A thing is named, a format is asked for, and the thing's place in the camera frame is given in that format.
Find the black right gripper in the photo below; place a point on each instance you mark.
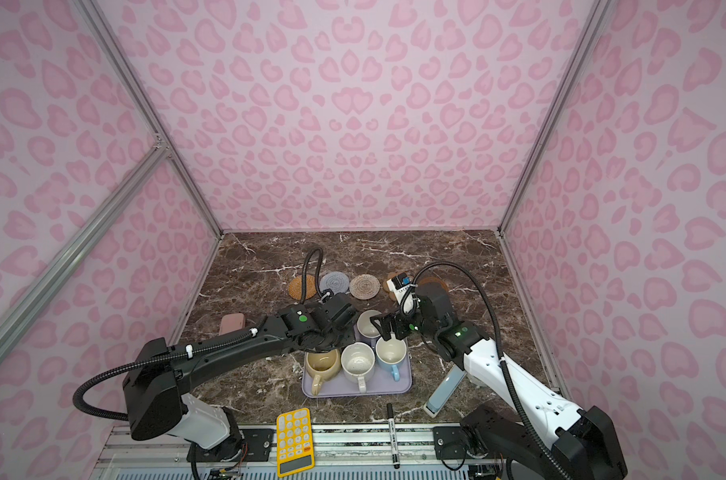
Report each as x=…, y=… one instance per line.
x=386, y=329

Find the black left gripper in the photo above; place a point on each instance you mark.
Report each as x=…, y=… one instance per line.
x=351, y=332

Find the white lavender mug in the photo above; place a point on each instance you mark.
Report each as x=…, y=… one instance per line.
x=366, y=330

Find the woven straw round coaster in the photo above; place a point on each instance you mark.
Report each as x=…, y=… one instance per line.
x=295, y=287

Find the grey round coaster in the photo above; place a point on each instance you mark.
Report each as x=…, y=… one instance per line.
x=335, y=281

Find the beige patterned round coaster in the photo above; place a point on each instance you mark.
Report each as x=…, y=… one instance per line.
x=364, y=287

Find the light blue mug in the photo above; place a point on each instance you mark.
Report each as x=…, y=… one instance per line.
x=390, y=354

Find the brown round wooden coaster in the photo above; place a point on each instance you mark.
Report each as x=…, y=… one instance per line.
x=431, y=279

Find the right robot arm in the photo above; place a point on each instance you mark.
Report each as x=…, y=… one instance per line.
x=553, y=437

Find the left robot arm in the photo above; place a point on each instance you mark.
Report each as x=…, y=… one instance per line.
x=159, y=392

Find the yellow mug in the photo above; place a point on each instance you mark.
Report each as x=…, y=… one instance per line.
x=321, y=368

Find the cream white mug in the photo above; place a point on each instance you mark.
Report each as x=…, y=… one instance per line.
x=358, y=363

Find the light blue case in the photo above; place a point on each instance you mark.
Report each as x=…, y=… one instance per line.
x=444, y=391

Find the lavender tray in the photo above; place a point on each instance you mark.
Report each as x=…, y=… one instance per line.
x=380, y=384

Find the yellow calculator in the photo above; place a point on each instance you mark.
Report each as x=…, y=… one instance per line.
x=294, y=444

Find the black marker pen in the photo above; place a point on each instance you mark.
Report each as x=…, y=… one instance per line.
x=395, y=454

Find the aluminium mounting rail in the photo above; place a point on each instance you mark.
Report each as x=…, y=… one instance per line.
x=342, y=451

